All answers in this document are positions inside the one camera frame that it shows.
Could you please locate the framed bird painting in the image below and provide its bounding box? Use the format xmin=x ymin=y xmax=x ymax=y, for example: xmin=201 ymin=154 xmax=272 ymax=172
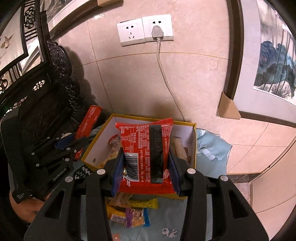
xmin=1 ymin=6 xmax=28 ymax=76

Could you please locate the light blue tablecloth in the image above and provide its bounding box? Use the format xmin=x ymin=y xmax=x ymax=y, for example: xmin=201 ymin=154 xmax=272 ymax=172
xmin=7 ymin=124 xmax=233 ymax=241

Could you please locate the red cake snack packet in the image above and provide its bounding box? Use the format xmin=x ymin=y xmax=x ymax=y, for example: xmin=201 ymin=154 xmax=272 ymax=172
xmin=116 ymin=118 xmax=175 ymax=195

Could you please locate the yellow cardboard box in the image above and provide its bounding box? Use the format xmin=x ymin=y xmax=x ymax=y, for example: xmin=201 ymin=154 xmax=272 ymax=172
xmin=82 ymin=114 xmax=197 ymax=195

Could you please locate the white wall socket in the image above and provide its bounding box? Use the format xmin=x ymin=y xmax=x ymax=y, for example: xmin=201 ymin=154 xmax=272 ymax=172
xmin=117 ymin=14 xmax=174 ymax=47

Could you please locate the person's left hand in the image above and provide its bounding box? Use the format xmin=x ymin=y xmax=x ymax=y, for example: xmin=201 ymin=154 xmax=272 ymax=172
xmin=9 ymin=191 xmax=45 ymax=223

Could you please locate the cardboard corner protector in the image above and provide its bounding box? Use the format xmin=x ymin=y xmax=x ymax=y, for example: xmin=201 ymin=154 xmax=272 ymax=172
xmin=217 ymin=91 xmax=241 ymax=120

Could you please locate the framed lotus painting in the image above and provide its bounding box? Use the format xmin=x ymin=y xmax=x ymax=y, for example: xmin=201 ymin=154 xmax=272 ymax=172
xmin=223 ymin=1 xmax=295 ymax=127

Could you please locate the grey plug and cable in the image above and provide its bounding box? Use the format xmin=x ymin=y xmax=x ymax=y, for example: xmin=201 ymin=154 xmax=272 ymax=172
xmin=151 ymin=25 xmax=186 ymax=122

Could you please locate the yellow snack bar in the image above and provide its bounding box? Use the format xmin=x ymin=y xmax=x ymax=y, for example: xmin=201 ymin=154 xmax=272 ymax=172
xmin=108 ymin=192 xmax=159 ymax=209

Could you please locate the red chocolate bar packet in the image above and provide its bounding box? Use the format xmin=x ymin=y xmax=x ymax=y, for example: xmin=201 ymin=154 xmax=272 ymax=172
xmin=73 ymin=105 xmax=103 ymax=162

